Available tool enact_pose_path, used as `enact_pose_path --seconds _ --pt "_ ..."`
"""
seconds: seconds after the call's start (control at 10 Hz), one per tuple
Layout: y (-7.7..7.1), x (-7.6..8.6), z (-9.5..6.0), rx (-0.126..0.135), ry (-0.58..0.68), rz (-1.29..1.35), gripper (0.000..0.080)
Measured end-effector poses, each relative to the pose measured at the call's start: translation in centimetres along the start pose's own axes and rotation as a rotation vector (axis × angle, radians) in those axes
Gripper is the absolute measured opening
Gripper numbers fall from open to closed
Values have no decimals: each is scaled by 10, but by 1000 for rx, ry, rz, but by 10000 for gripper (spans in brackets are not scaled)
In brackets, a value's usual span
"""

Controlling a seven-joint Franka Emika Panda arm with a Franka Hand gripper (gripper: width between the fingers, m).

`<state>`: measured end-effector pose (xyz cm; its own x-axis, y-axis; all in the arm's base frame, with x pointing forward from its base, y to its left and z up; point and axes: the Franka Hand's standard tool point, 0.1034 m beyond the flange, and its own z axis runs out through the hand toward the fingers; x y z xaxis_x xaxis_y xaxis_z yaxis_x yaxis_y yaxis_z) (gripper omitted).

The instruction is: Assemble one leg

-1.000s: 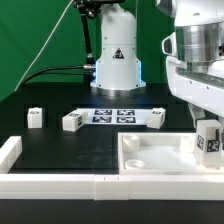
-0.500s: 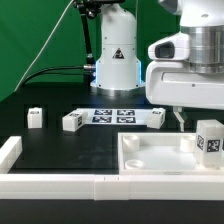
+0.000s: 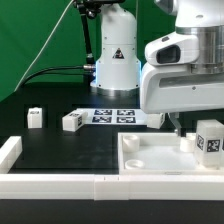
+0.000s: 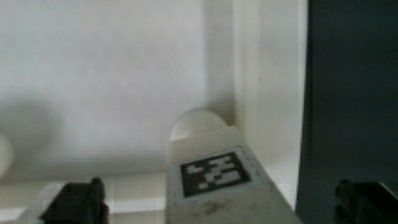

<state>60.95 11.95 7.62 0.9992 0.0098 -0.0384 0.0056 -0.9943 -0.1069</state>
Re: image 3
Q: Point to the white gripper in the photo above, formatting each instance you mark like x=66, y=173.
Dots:
x=169, y=89

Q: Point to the white square tabletop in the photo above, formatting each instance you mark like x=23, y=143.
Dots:
x=160, y=154

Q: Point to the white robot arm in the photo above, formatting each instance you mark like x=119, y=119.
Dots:
x=118, y=71

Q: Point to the marker sheet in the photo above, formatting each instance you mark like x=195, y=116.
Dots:
x=96, y=116

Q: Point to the white U-shaped fence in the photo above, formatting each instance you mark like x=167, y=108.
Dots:
x=102, y=187

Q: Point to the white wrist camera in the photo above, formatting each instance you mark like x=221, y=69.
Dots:
x=172, y=49

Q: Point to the black camera stand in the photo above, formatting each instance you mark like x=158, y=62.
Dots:
x=89, y=9

